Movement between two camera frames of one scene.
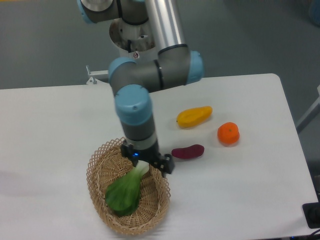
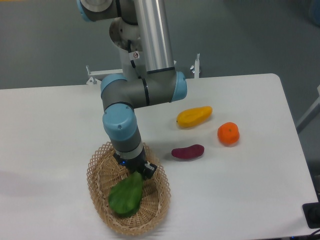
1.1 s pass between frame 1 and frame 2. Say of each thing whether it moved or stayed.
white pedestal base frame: stayed
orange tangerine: stayed
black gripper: moved
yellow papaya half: stayed
